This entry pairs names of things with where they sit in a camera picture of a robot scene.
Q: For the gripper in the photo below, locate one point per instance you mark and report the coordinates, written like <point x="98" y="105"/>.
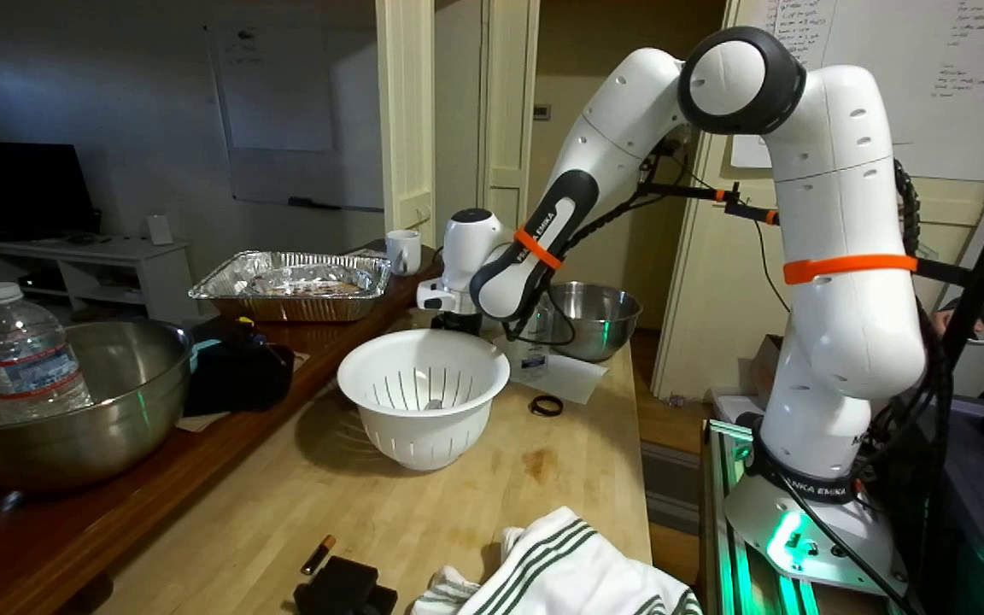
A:
<point x="456" y="323"/>

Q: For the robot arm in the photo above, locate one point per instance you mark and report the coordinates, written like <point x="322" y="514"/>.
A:
<point x="842" y="299"/>

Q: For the metal spoon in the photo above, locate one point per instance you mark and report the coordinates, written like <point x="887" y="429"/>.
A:
<point x="433" y="404"/>

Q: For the white mug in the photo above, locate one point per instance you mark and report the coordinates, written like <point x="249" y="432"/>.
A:
<point x="402" y="252"/>

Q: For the white plastic colander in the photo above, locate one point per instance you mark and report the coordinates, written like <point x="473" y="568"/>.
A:
<point x="424" y="427"/>

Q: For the white paper sheet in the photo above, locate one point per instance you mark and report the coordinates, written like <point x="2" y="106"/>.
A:
<point x="565" y="376"/>

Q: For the small steel bowl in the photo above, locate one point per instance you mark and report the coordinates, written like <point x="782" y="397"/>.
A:
<point x="594" y="320"/>

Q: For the aluminium foil tray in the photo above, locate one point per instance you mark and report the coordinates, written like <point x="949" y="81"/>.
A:
<point x="295" y="282"/>

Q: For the black bag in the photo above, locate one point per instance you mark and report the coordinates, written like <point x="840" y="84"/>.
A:
<point x="236" y="371"/>

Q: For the brown battery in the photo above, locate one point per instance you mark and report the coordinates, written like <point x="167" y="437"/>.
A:
<point x="319" y="554"/>

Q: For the white green-striped towel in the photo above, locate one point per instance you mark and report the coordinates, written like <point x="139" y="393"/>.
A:
<point x="569" y="572"/>

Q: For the black clamp block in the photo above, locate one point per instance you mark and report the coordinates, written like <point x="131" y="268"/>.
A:
<point x="342" y="589"/>

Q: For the small white box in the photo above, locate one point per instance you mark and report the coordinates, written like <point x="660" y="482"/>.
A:
<point x="159" y="229"/>

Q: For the cardboard box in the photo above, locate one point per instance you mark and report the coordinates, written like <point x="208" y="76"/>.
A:
<point x="765" y="367"/>

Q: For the white low shelf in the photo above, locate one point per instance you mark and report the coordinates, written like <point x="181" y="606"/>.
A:
<point x="116" y="269"/>

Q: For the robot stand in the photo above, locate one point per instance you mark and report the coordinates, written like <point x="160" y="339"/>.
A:
<point x="727" y="547"/>

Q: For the large steel bowl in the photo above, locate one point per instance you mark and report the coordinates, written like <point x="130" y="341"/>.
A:
<point x="108" y="427"/>

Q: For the clear plastic water bottle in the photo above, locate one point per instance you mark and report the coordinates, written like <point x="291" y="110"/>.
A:
<point x="26" y="359"/>

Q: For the dark television screen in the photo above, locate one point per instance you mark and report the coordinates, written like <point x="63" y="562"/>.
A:
<point x="14" y="188"/>

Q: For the person's hand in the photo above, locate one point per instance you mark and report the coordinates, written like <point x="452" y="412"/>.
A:
<point x="953" y="320"/>

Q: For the whiteboard with writing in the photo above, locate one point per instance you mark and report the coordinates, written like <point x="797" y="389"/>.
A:
<point x="945" y="77"/>

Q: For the wall thermostat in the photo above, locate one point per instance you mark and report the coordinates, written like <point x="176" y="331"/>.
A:
<point x="541" y="112"/>

